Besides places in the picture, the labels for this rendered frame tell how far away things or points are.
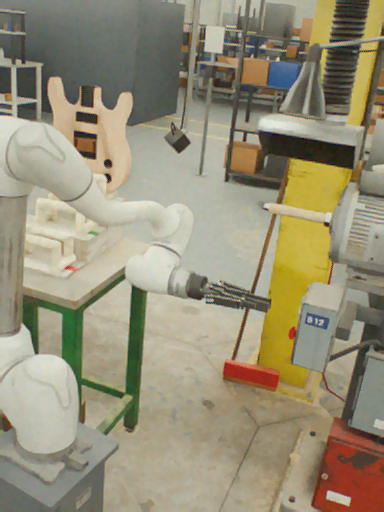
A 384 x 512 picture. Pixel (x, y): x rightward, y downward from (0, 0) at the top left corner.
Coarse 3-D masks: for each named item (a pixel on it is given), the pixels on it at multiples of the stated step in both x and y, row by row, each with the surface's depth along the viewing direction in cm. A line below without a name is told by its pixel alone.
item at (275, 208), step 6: (270, 204) 181; (276, 204) 181; (270, 210) 181; (276, 210) 180; (282, 210) 179; (288, 210) 179; (294, 210) 178; (300, 210) 178; (306, 210) 178; (294, 216) 179; (300, 216) 178; (306, 216) 177; (312, 216) 176; (318, 216) 176; (324, 216) 175; (318, 222) 176
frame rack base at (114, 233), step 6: (120, 198) 224; (60, 216) 221; (66, 216) 220; (72, 216) 219; (108, 228) 216; (114, 228) 221; (120, 228) 227; (108, 234) 217; (114, 234) 222; (120, 234) 228; (108, 240) 218; (114, 240) 224; (108, 246) 219
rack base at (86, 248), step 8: (32, 224) 211; (48, 224) 212; (56, 224) 213; (64, 224) 214; (72, 224) 215; (72, 232) 207; (104, 232) 213; (56, 240) 205; (80, 240) 202; (88, 240) 202; (96, 240) 208; (104, 240) 215; (40, 248) 209; (48, 248) 208; (80, 248) 203; (88, 248) 203; (96, 248) 210; (104, 248) 216; (80, 256) 204; (88, 256) 205; (96, 256) 211
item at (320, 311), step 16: (320, 288) 160; (336, 288) 161; (304, 304) 151; (320, 304) 150; (336, 304) 151; (304, 320) 152; (320, 320) 150; (336, 320) 149; (304, 336) 154; (320, 336) 152; (304, 352) 155; (320, 352) 154; (320, 368) 155
